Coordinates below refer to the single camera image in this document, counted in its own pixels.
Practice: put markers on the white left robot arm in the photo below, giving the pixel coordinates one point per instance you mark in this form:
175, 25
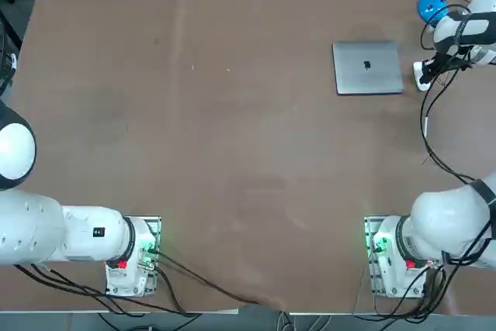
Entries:
38, 226

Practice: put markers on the silver closed MacBook laptop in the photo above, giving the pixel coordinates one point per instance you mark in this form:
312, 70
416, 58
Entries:
360, 75

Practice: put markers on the white computer mouse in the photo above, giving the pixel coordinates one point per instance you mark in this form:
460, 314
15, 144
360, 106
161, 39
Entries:
417, 64

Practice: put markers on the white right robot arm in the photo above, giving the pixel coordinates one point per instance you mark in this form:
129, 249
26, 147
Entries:
445, 211

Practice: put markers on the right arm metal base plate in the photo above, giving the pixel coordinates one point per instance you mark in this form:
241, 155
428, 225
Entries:
368, 238

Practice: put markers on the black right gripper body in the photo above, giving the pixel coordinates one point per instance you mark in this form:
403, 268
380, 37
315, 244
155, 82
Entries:
451, 60

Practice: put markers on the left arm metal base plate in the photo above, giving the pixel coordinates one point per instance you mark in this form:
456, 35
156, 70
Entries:
156, 226

